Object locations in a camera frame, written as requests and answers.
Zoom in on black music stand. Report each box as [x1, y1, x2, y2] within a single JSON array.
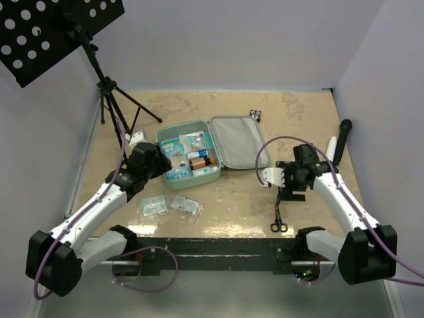
[[1, 1, 163, 136]]

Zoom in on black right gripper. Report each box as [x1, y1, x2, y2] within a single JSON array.
[[276, 161, 308, 201]]

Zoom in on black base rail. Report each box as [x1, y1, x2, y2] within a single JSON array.
[[112, 237, 328, 276]]

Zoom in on white gauze pack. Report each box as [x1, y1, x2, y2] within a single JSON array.
[[180, 131, 204, 148]]

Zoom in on brown bottle orange cap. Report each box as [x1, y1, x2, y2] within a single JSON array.
[[189, 157, 216, 171]]

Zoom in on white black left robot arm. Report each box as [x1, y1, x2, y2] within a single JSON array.
[[25, 142, 172, 300]]

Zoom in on white plastic bottle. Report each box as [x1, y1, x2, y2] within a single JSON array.
[[192, 166, 218, 176]]

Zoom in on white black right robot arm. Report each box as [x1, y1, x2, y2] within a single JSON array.
[[274, 144, 398, 285]]

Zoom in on blue cotton swab bag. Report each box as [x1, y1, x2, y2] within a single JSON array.
[[160, 138, 191, 180]]

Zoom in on white microphone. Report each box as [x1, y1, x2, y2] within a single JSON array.
[[326, 136, 337, 161]]

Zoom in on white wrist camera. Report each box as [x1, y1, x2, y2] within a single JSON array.
[[125, 130, 147, 148], [261, 168, 286, 187]]

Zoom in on clear flat sachet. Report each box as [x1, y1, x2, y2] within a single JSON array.
[[170, 195, 203, 219]]

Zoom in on black handled scissors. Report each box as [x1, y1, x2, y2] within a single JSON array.
[[270, 195, 288, 233]]

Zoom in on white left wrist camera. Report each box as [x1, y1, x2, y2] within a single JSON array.
[[125, 130, 147, 148]]

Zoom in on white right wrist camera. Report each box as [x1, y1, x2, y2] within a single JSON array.
[[261, 168, 286, 187]]

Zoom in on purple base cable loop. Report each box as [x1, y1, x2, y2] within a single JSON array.
[[111, 246, 182, 294]]

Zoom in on mint green medicine case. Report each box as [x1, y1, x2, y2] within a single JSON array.
[[156, 115, 271, 190]]

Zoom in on teal clear zip bag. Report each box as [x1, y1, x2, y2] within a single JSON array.
[[141, 195, 168, 217]]

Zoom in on black microphone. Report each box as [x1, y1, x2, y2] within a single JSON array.
[[333, 119, 352, 166]]

